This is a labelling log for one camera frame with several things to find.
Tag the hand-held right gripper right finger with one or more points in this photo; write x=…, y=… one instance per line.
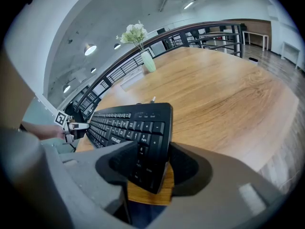
x=190, y=170

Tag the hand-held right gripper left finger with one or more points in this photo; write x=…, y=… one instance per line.
x=119, y=166

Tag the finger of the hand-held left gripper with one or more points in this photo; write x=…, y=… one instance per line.
x=81, y=133
x=81, y=126

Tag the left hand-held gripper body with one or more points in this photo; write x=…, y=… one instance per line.
x=60, y=118

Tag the black keyboard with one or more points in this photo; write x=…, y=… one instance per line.
x=143, y=128

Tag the person's left forearm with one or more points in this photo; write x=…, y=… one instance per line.
x=45, y=130

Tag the black pendant lamp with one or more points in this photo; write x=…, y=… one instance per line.
x=93, y=70
x=66, y=89
x=90, y=49
x=117, y=46

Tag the pale green vase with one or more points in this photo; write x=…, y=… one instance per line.
x=148, y=61

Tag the white flowers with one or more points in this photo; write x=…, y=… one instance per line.
x=133, y=33

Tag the white trash bin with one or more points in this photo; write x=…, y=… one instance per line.
x=253, y=60

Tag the white table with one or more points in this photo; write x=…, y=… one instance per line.
x=290, y=47
x=256, y=33

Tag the ceiling tube light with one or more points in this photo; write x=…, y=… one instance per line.
x=188, y=5

